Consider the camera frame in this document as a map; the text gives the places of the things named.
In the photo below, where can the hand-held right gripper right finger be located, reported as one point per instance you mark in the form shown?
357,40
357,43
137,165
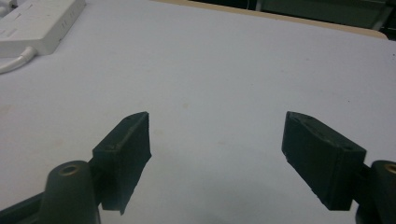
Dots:
323,161

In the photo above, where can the white power strip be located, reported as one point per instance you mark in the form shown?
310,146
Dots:
34,26

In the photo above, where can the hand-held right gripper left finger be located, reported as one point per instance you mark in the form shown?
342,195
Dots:
124,158

